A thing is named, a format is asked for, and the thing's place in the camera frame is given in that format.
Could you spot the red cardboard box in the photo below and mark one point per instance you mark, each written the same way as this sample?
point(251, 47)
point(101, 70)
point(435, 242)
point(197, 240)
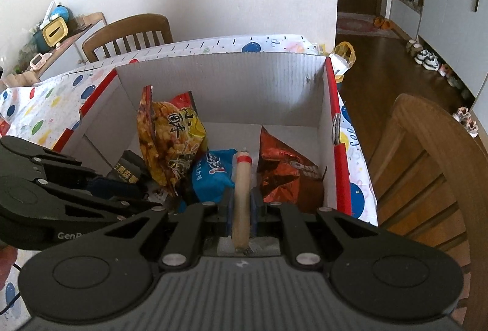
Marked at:
point(228, 87)

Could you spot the pink shoes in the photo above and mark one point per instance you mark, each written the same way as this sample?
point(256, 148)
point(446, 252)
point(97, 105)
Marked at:
point(467, 122)

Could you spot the door mat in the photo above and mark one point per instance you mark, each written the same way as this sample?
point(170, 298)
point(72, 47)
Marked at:
point(358, 26)

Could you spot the blue snack packet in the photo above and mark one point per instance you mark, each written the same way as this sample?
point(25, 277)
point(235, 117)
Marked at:
point(211, 174)

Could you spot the beige sausage stick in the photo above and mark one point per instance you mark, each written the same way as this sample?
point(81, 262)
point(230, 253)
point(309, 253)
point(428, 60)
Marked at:
point(242, 201)

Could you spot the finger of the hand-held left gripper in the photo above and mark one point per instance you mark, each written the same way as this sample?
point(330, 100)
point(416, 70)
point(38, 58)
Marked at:
point(114, 209)
point(103, 186)

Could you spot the white sneakers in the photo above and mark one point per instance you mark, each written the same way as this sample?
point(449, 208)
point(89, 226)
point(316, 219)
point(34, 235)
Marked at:
point(427, 59)

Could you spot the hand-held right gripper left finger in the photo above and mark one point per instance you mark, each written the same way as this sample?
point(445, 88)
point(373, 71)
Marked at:
point(230, 218)

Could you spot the brown foil snack bag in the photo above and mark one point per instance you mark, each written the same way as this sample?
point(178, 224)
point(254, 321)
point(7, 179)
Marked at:
point(286, 171)

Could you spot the wooden chair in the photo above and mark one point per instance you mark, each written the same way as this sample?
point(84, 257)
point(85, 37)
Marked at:
point(125, 26)
point(438, 182)

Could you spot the beige shoes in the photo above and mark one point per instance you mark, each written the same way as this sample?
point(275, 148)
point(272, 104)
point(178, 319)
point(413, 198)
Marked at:
point(413, 48)

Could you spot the blue yellow desk container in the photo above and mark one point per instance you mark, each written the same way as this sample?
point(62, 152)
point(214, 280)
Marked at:
point(53, 32)

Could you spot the pink white timer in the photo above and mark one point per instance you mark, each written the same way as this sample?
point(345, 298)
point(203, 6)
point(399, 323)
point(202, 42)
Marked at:
point(38, 60)

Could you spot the small wooden crate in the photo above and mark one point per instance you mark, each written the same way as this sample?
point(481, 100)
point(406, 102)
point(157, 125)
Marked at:
point(19, 80)

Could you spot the person's left hand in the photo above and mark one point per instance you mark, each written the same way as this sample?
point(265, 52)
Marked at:
point(7, 262)

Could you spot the orange yellow snack bag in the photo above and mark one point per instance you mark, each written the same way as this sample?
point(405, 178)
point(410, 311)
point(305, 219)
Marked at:
point(171, 133)

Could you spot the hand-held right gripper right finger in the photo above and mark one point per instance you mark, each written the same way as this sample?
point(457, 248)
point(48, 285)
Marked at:
point(254, 218)

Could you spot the orange slippers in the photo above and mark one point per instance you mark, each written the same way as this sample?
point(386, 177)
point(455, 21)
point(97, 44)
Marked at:
point(381, 23)

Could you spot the black snack packet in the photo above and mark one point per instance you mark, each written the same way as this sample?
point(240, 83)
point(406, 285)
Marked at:
point(125, 167)

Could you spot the grey wooden wall cabinet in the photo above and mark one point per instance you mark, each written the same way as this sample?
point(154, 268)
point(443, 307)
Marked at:
point(450, 11)

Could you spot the white side cabinet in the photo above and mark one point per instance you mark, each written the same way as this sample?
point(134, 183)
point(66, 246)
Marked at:
point(76, 45)

